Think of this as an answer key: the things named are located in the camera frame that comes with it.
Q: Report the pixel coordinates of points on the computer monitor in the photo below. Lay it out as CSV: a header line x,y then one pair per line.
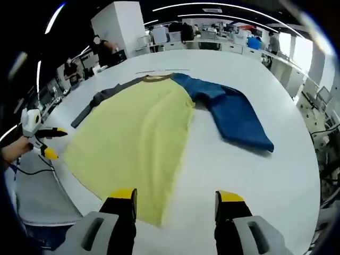
x,y
325,95

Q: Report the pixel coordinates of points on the white square pillar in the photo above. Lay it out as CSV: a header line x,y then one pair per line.
x,y
125,26

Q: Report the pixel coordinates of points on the small white box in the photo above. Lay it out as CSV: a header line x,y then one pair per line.
x,y
99,69

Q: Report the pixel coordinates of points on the yellow garment blue grey sleeves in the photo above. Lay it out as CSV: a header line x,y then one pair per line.
x,y
132,132

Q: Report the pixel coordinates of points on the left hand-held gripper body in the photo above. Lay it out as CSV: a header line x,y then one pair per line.
x,y
32,127

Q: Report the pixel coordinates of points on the blue storage bin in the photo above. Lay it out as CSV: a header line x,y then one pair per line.
x,y
253,43

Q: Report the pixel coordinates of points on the grey mesh chair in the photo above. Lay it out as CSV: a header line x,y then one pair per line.
x,y
42,191

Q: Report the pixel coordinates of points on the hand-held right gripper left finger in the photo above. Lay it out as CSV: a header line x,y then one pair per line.
x,y
106,233

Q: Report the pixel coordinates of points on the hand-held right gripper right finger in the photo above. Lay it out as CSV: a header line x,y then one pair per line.
x,y
239,233

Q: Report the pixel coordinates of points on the black box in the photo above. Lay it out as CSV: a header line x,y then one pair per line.
x,y
119,57

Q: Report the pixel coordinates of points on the long curved ceiling light strip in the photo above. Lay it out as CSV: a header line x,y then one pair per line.
x,y
170,7

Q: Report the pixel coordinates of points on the white ceiling light strip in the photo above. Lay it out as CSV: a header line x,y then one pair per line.
x,y
39,74
55,17

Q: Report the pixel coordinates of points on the person's left hand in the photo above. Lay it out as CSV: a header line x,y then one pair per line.
x,y
22,147

